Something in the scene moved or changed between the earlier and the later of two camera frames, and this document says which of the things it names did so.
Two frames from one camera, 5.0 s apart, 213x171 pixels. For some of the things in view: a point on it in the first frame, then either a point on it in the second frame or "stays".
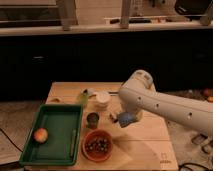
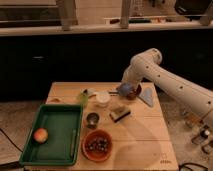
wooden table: x=106 y=145 stays
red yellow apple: x=40 y=135 stays
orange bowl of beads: x=97 y=145 stays
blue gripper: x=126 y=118 to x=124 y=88
